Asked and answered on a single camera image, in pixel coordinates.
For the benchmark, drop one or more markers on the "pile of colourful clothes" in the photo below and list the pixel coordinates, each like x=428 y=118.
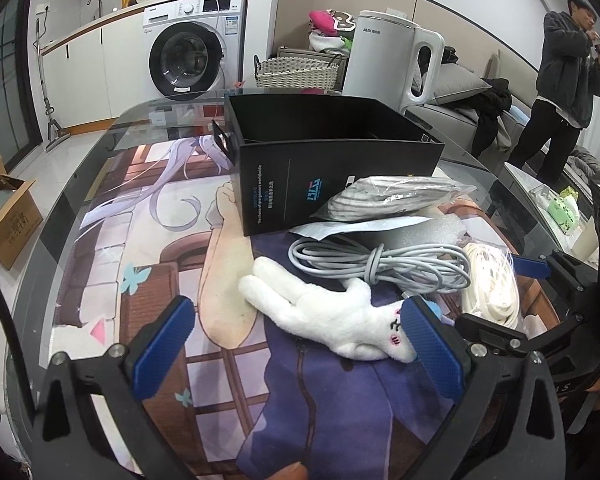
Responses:
x=325 y=22

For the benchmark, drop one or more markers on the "white wicker basket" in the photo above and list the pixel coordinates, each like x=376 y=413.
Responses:
x=295 y=72

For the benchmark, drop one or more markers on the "white plush bunny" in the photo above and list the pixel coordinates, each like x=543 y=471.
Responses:
x=330 y=315

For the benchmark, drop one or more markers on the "printed table mat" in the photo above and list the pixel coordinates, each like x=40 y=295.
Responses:
x=145 y=240

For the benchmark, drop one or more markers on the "brown cardboard box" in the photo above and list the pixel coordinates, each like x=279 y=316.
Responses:
x=15 y=220

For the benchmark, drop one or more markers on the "white washing machine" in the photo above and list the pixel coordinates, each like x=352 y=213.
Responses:
x=190 y=60

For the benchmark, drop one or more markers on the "grey knit blanket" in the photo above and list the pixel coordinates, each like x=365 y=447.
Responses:
x=585 y=165

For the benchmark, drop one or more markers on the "white electric kettle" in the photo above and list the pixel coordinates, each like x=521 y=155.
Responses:
x=380 y=60

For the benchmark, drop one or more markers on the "white kitchen cabinet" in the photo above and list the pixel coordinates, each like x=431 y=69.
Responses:
x=95 y=75

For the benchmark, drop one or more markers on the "grey sofa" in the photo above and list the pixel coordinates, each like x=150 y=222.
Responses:
x=445 y=120

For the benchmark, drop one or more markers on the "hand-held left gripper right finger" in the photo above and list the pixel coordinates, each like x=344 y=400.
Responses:
x=432 y=352

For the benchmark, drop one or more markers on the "metal faucet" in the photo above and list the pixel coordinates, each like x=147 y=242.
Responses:
x=99 y=5

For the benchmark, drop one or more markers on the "flat mop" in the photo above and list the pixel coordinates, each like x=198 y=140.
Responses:
x=55 y=132

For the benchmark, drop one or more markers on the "person's left hand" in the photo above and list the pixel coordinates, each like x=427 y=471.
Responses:
x=290 y=472

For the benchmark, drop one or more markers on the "grey pillow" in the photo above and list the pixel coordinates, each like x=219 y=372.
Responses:
x=460 y=85

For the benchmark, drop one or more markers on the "black cloth on sofa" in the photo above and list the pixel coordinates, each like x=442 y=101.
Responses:
x=450 y=55

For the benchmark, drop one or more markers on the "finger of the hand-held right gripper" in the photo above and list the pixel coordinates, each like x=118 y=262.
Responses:
x=530 y=266
x=500 y=332

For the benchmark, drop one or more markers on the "green dotted pouch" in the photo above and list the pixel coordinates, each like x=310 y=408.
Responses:
x=564 y=210

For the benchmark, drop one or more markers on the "black cardboard box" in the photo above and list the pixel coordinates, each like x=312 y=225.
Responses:
x=330 y=180

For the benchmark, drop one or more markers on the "grey plastic pouch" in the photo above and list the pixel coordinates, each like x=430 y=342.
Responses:
x=380 y=231

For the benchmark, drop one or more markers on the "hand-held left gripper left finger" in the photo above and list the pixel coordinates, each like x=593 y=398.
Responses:
x=166 y=345

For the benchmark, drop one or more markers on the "dark glass sliding door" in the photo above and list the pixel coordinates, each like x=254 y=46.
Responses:
x=5 y=85

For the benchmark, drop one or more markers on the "black jacket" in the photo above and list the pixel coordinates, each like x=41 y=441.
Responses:
x=490 y=105

